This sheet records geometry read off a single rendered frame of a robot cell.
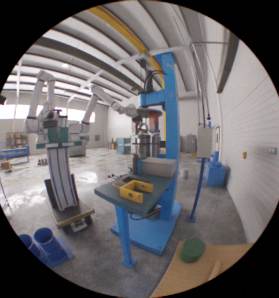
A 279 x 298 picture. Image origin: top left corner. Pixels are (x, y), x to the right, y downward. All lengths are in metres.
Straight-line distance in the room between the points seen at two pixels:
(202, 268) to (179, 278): 0.10
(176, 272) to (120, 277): 1.03
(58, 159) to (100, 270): 1.57
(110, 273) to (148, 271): 0.43
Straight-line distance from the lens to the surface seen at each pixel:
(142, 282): 1.45
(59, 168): 1.74
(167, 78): 1.62
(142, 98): 1.67
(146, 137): 1.53
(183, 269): 0.52
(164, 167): 0.99
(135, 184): 0.76
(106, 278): 1.49
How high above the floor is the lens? 1.42
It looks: 6 degrees down
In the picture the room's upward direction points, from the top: straight up
